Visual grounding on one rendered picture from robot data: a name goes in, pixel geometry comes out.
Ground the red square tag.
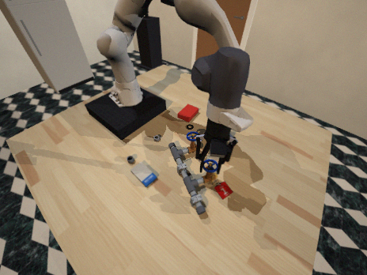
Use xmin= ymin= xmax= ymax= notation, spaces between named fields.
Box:
xmin=210 ymin=176 xmax=232 ymax=199

